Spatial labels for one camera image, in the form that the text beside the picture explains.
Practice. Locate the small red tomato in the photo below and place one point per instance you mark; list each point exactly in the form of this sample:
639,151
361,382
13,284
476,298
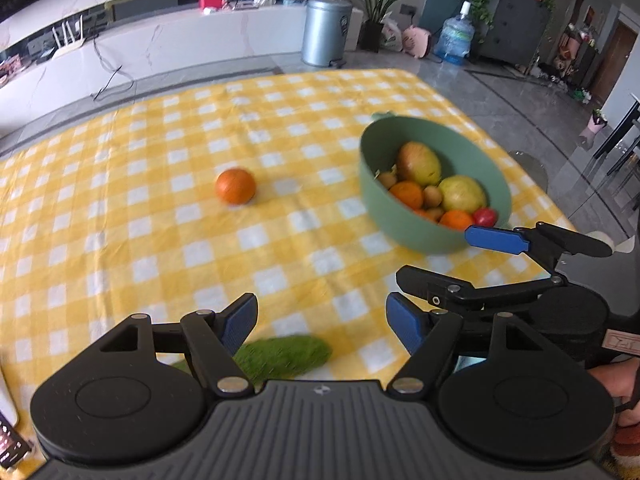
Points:
484,216

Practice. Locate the pink flower bouquet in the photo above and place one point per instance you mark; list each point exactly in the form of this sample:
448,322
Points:
595,127

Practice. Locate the green cucumber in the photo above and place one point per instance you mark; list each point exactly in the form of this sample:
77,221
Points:
285,357

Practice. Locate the silver pedal trash can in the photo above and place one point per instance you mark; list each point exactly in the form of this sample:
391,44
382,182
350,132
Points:
325,32

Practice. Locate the person's right hand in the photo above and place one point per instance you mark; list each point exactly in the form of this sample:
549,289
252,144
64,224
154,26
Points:
622,380

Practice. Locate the round glass side table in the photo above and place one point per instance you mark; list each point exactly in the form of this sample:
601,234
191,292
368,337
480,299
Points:
530,167

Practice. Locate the yellow white checked tablecloth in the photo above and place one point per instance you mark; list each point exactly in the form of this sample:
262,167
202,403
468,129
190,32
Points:
150,235

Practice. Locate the smartphone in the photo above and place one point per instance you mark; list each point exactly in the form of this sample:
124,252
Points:
12,435

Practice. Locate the brown longan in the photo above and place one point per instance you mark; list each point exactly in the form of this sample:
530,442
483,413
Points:
386,179
435,213
432,196

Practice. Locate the pink pig heater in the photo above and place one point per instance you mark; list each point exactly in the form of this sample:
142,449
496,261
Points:
416,41

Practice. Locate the blue water jug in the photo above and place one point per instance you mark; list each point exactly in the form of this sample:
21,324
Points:
454,37

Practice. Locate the white router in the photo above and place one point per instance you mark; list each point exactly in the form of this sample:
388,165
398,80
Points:
67,47

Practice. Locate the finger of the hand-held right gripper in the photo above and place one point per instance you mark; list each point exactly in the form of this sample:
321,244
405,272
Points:
450,292
495,240

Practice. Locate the white phone stand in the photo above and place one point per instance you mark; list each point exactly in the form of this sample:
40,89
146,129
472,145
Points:
7,395

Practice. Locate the red green mango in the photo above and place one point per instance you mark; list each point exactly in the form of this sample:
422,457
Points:
419,162

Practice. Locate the dark dining table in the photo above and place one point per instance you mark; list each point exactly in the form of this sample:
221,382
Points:
622,130

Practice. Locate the green colander bowl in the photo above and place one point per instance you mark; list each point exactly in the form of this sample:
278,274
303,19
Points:
400,225

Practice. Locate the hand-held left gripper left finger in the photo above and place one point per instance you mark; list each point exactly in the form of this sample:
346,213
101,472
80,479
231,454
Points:
239,322

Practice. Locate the potted long leaf plant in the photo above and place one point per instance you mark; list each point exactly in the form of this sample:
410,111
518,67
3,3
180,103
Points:
372,25

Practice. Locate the grey drawer cabinet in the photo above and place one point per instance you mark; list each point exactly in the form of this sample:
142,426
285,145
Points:
515,25

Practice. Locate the white plastic bag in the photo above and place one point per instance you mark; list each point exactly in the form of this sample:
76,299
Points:
392,35

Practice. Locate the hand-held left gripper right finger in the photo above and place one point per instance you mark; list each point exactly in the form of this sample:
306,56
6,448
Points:
406,324

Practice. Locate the yellow green pear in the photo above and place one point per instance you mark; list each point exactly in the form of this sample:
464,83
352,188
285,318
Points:
462,192

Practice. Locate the mandarin orange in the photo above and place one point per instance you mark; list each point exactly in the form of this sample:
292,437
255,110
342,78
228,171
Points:
456,220
236,186
406,194

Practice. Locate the white marble tv cabinet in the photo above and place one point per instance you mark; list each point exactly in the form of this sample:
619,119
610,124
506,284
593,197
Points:
200,40

